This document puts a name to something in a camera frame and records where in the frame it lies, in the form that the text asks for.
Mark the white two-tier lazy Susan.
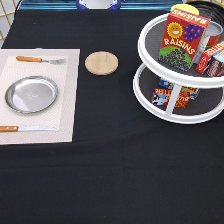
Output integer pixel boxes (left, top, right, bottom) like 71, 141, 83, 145
133, 14, 224, 124

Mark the red raisins box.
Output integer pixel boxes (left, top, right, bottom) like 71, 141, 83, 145
158, 8, 210, 71

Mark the red butter box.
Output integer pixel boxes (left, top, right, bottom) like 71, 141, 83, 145
196, 40, 224, 77

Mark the green yellow can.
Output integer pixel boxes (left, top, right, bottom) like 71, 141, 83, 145
171, 4, 199, 15

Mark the blue yellow small box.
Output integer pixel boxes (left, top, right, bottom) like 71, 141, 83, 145
159, 79, 200, 100

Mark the black ribbed bowl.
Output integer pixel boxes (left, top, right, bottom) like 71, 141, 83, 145
190, 1, 224, 27

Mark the red silver can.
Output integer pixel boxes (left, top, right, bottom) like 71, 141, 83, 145
206, 21, 223, 47

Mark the wooden handled fork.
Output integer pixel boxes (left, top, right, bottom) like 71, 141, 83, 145
16, 56, 66, 65

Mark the beige placemat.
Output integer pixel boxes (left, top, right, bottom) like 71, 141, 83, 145
0, 49, 80, 145

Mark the silver metal plate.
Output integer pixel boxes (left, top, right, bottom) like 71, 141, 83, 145
5, 76, 58, 114

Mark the wooden handled knife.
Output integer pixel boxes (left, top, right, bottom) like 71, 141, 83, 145
0, 126, 57, 132

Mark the red cow print box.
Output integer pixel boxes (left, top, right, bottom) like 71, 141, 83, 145
151, 89, 190, 107

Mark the round wooden coaster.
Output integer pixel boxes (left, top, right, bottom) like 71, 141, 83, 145
85, 51, 118, 75

